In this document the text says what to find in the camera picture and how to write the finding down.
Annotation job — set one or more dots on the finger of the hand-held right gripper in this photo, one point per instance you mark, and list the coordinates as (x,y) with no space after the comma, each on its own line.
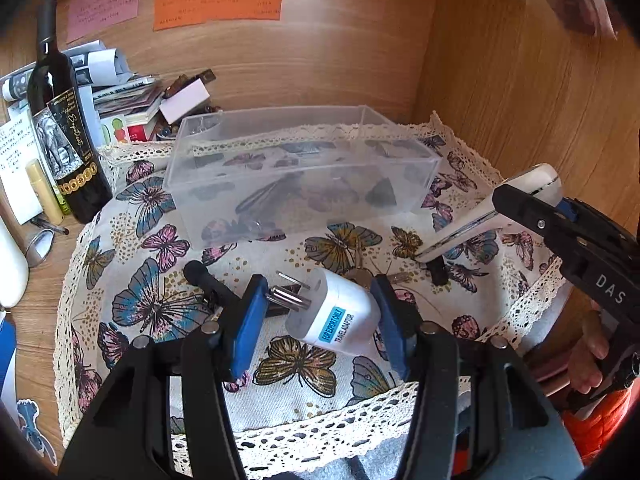
(570,208)
(535,212)

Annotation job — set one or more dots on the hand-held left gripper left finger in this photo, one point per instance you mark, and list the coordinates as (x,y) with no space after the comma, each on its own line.
(246,327)

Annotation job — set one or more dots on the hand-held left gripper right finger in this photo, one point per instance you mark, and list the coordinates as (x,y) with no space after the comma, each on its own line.
(394,327)

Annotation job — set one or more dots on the white flip phone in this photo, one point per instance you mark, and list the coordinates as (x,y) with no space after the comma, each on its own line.
(490,215)

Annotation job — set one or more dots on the white travel adapter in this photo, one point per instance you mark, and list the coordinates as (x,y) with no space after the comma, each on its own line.
(340,317)

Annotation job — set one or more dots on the clear plastic box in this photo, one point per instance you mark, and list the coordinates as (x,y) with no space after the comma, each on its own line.
(300,175)

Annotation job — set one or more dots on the person's right hand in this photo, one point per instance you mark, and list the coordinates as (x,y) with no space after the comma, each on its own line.
(589,355)

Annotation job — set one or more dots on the black cylindrical tool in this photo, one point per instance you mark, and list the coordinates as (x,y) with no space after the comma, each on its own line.
(205,282)

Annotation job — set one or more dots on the small black object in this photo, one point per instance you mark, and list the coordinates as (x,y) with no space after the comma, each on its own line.
(440,272)

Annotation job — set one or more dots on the butterfly print lace cloth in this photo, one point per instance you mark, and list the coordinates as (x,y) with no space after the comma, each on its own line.
(310,400)

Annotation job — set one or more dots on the dark elongated object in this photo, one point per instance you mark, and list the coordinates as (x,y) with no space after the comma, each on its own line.
(270,195)

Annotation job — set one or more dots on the dark object in box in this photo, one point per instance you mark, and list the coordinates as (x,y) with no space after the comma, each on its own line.
(382,192)

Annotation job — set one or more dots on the orange cloth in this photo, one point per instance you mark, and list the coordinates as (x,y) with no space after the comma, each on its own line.
(597,425)

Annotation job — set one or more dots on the card with colourful figures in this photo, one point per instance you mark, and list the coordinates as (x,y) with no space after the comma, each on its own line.
(122,130)

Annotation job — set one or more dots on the small white box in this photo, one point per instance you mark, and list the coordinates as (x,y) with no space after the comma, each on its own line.
(185,102)

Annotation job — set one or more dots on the blue cartoon sticker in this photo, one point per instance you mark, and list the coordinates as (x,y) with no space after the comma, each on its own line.
(35,427)

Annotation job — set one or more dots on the blue flat object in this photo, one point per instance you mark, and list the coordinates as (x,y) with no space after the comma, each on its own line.
(7,360)

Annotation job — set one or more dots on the white plastic bottle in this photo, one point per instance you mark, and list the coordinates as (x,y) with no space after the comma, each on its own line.
(12,265)

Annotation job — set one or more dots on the yellow lip balm tube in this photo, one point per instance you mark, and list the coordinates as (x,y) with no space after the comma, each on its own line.
(45,192)

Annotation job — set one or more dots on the dark wine bottle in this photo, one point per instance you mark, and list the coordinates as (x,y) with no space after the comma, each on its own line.
(65,160)

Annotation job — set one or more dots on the brown object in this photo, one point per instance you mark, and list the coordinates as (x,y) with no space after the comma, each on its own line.
(190,82)

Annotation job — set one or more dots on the stack of magazines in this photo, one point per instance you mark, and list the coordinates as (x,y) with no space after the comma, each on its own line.
(130,100)

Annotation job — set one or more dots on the handwritten white paper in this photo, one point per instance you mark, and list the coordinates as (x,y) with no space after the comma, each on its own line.
(17,170)

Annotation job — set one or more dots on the rolled printed papers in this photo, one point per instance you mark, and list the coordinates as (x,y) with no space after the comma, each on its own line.
(95,67)

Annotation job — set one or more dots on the orange paper note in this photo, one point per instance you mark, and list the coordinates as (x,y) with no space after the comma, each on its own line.
(217,9)

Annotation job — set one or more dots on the pink paper note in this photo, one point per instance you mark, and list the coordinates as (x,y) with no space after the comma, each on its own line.
(102,5)

